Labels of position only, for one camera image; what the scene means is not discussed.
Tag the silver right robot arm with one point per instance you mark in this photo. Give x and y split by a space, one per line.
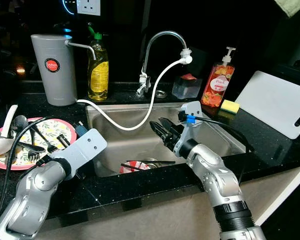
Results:
217 180

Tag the black spoon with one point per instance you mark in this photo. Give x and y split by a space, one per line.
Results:
19 123

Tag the floral plate with pink rim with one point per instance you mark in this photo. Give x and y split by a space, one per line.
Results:
52 131

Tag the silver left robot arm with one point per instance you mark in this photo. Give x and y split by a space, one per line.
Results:
32 192

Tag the round metal countertop hole cover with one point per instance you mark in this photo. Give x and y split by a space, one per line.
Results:
160 94

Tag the white cutting board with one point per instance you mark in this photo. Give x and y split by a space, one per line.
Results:
270 102

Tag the chrome gooseneck faucet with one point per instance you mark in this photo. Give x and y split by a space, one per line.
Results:
143 79

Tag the green cloth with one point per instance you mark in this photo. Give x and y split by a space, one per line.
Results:
292 6

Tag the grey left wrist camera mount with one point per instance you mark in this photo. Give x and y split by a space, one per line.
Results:
85 147

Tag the black fork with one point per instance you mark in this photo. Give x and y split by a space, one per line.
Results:
34 156

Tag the yellow dish liquid bottle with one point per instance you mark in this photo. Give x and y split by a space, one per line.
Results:
98 80

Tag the white faucet diverter adapter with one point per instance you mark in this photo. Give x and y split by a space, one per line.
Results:
185 57

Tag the yellow sponge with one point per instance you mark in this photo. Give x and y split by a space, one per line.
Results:
230 106

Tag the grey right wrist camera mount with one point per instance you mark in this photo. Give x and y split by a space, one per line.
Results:
192 109

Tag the grey water filter canister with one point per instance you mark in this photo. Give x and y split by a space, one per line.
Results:
55 85

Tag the white wall socket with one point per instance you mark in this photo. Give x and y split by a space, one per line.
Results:
88 7

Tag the orange hand soap pump bottle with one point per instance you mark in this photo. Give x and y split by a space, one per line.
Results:
216 87

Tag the stainless steel sink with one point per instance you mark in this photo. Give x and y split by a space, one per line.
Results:
120 145

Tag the white ladle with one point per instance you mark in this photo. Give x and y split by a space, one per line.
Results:
11 117

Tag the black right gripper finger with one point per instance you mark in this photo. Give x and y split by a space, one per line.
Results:
157 132
168 126

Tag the red and white bowl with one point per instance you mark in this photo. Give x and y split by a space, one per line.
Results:
132 167

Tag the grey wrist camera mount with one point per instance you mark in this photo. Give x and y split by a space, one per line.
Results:
192 109
85 147

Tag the clear container with red sponge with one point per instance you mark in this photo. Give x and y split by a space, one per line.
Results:
186 90

